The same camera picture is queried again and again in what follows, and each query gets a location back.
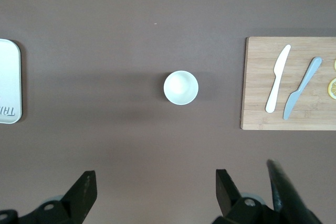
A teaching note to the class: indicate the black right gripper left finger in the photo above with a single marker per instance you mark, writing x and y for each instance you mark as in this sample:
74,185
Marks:
76,195

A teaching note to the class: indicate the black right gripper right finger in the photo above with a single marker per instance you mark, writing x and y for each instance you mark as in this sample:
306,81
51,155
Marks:
228,197

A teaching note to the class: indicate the white plastic cup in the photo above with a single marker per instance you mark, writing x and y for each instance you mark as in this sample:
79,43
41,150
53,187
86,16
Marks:
181,87

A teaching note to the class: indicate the brown table cover sheet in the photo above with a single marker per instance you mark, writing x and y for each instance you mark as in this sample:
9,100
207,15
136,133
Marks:
131,142

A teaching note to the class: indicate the bamboo cutting board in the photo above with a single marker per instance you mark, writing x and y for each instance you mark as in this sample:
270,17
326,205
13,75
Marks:
257,90

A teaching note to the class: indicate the white plastic knife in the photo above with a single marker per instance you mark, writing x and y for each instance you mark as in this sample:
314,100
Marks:
277,79

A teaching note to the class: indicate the cream bear print tray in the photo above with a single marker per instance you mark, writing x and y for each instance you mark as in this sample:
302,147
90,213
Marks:
9,82

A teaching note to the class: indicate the grey plastic knife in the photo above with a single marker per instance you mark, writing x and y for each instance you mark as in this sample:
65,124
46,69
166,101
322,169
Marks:
302,87

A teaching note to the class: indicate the yellow lemon slice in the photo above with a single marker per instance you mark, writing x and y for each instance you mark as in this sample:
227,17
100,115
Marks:
333,89
335,65

